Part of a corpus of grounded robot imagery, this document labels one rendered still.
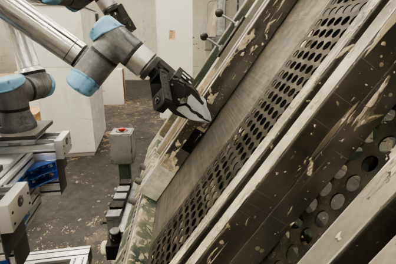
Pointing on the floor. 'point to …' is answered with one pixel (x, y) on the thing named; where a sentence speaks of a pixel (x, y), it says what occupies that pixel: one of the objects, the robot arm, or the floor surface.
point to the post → (124, 171)
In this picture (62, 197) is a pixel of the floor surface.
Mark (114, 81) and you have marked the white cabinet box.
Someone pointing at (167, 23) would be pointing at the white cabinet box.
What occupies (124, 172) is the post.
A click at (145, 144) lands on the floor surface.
